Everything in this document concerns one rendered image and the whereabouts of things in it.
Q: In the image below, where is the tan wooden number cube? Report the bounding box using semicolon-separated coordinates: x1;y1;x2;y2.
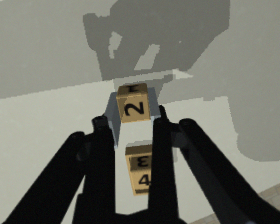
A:
116;83;151;123
130;155;152;189

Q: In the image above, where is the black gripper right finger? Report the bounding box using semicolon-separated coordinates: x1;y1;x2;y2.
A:
147;87;280;224

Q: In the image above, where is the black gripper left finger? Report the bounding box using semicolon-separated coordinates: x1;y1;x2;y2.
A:
2;92;121;224

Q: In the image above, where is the tan wooden tray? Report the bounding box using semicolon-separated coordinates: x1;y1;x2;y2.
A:
125;144;152;196

